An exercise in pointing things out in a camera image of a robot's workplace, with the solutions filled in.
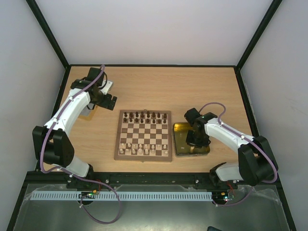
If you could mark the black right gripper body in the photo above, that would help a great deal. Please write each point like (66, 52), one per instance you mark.
(195, 141)

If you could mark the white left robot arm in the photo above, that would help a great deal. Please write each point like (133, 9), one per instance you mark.
(53, 148)

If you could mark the wooden chess board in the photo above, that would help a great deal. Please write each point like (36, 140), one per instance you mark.
(144, 133)

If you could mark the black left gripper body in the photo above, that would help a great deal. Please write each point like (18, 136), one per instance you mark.
(105, 103)

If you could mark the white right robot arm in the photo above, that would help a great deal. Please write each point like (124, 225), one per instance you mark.
(256, 162)

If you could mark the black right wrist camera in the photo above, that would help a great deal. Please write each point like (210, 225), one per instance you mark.
(191, 115)

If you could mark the gold interior green tin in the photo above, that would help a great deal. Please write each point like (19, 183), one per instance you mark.
(182, 149)

